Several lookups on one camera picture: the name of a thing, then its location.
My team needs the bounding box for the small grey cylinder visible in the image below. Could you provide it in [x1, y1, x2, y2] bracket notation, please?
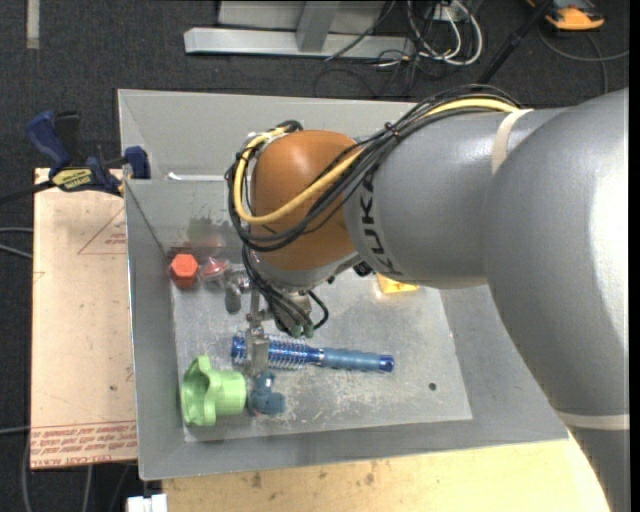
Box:
[223, 283, 244, 315]

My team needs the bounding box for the small teal toy figure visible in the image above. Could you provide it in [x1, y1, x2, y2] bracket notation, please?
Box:
[247, 371, 287, 416]

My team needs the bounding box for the green plastic knob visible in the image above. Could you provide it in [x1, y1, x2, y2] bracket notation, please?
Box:
[179, 354, 249, 428]

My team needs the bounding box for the red disc-shaped toy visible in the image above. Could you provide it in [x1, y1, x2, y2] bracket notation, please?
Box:
[199, 257, 231, 285]

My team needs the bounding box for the blue tool with spring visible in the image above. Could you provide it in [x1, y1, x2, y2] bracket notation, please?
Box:
[230, 333, 396, 374]

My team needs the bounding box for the red hexagonal block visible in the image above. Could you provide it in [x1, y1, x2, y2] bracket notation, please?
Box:
[168, 253, 199, 290]

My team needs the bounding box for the grey metal bin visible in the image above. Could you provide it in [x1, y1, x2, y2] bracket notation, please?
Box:
[117, 88, 571, 482]

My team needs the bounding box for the yellow packet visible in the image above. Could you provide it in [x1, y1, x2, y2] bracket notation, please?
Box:
[375, 272, 419, 297]

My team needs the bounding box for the brown cardboard board, red print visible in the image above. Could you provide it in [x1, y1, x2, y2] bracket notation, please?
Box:
[29, 167, 139, 471]

